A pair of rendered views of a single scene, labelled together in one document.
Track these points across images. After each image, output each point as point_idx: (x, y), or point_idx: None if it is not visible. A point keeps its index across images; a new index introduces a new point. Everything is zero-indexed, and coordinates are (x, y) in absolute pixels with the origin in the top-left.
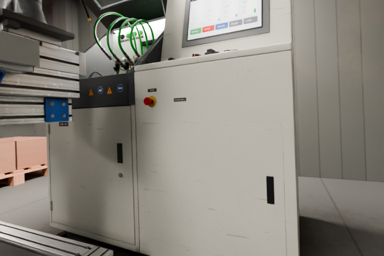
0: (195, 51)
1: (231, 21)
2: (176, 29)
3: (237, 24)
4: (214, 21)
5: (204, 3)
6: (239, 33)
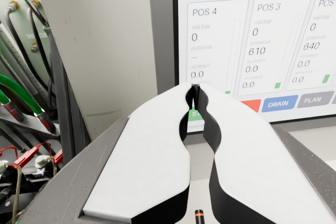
0: (202, 154)
1: (306, 94)
2: (133, 100)
3: (318, 102)
4: (262, 89)
5: (239, 15)
6: (313, 122)
